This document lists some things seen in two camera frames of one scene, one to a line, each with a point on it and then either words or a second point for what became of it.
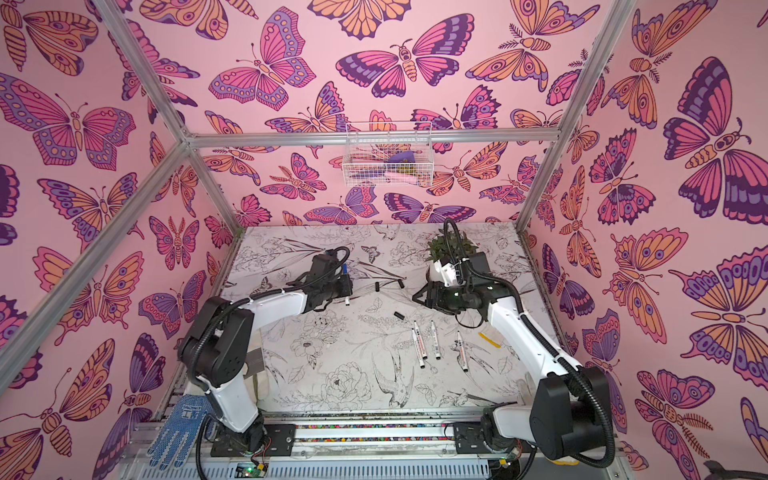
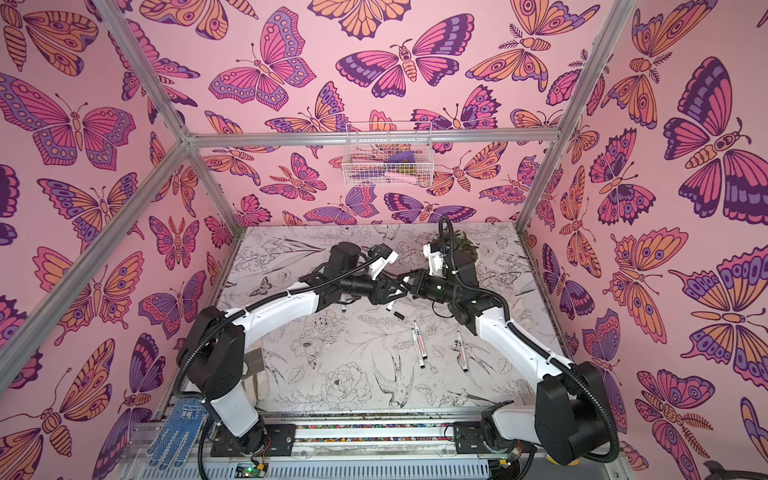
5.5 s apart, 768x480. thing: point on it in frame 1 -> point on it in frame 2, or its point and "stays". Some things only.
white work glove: (565, 460) stays
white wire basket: (388, 154) stays
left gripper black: (347, 285) -> (381, 287)
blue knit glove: (176, 435) stays
